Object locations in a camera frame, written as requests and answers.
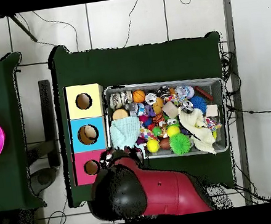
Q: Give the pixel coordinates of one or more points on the small orange basketball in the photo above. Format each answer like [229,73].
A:
[139,96]

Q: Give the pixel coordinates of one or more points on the plain wooden block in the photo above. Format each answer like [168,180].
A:
[211,110]

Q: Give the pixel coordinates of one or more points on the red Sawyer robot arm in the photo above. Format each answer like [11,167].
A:
[161,190]

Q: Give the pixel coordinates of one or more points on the round orange sponge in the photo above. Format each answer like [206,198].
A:
[120,114]

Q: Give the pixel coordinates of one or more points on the crushed clear bottle blue label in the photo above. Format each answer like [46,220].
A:
[138,109]

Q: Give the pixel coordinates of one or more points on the black tripod leg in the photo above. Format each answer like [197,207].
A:
[24,28]

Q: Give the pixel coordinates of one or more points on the mint green knitted cloth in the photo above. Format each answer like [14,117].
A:
[124,132]

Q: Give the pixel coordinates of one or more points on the blue spiky rubber ball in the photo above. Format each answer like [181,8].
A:
[199,103]

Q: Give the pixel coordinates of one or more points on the small tiger plush toy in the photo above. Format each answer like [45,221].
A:
[158,118]

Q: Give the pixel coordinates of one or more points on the cream knitted cloth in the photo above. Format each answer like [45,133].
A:
[203,134]

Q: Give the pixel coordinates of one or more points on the green spiky rubber ball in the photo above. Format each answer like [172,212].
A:
[179,144]

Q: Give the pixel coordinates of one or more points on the wooden box with three holes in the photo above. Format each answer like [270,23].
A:
[76,113]

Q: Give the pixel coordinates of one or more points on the black floor stand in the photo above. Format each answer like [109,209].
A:
[48,116]

